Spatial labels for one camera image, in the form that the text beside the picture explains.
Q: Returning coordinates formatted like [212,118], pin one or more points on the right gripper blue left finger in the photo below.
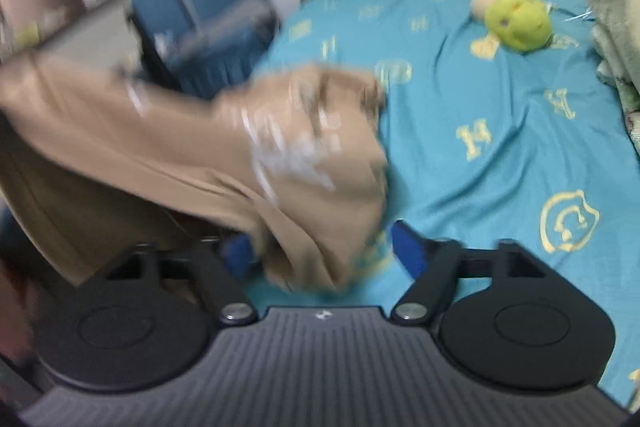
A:
[219,267]

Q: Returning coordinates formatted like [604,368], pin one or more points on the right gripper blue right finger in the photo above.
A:
[434,267]

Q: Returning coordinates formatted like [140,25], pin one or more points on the tan t-shirt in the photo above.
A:
[94,162]

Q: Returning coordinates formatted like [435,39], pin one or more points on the teal patterned bed sheet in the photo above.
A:
[527,147]

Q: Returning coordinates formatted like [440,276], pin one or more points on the blue covered chair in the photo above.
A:
[200,47]

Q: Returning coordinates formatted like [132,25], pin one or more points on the green yellow plush toy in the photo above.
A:
[522,26]

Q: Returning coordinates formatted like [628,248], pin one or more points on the light green fleece blanket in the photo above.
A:
[615,36]

